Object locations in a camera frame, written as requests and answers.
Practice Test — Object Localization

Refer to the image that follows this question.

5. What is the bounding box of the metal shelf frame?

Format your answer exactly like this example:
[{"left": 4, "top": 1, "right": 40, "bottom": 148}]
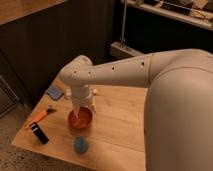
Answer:
[{"left": 110, "top": 0, "right": 213, "bottom": 59}]

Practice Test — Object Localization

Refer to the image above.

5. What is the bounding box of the blue ball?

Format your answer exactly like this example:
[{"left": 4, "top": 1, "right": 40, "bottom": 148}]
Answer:
[{"left": 74, "top": 137, "right": 89, "bottom": 154}]

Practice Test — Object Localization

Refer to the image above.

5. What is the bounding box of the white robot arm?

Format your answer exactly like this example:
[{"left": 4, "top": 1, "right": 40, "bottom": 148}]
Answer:
[{"left": 59, "top": 49, "right": 213, "bottom": 171}]

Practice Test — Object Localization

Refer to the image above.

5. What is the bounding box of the orange handled tool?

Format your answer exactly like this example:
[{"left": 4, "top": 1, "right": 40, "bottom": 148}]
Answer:
[{"left": 24, "top": 107, "right": 55, "bottom": 129}]

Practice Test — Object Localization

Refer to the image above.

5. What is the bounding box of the blue sponge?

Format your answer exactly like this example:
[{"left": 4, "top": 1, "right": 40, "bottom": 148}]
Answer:
[{"left": 45, "top": 85, "right": 64, "bottom": 100}]

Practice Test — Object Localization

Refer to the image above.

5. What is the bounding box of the orange bowl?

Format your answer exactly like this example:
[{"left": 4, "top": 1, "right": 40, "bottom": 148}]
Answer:
[{"left": 68, "top": 107, "right": 92, "bottom": 130}]

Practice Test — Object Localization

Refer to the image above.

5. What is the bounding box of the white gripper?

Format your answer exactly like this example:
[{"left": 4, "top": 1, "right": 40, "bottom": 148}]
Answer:
[{"left": 65, "top": 88, "right": 96, "bottom": 120}]

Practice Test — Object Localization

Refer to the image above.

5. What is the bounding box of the black eraser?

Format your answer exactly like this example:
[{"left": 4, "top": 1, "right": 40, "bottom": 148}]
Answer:
[{"left": 30, "top": 122, "right": 49, "bottom": 144}]

